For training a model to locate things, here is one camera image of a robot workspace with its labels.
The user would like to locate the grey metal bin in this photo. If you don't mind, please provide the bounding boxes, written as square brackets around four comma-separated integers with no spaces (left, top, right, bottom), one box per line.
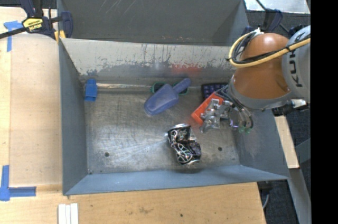
[55,0,292,196]

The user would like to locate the blue plastic scoop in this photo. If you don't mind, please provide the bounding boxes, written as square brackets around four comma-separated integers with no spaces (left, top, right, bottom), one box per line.
[143,77,192,116]

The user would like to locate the black patterned crushed can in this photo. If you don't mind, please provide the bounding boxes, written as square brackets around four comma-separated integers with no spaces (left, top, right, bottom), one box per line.
[167,123,203,166]

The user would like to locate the green sunglasses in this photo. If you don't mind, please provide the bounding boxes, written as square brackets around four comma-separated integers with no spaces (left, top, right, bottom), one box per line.
[149,81,190,96]

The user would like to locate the black cylinder on white bracket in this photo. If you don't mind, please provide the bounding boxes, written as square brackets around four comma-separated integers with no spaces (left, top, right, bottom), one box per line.
[271,98,309,116]

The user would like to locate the pale wood board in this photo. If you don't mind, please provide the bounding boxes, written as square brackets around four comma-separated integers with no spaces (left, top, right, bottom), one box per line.
[8,32,64,189]

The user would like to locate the orange box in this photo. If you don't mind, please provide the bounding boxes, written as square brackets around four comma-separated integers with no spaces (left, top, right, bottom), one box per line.
[191,92,225,124]

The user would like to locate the black keypad with purple buttons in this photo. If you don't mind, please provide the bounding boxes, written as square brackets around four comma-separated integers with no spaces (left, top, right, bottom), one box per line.
[201,82,229,102]

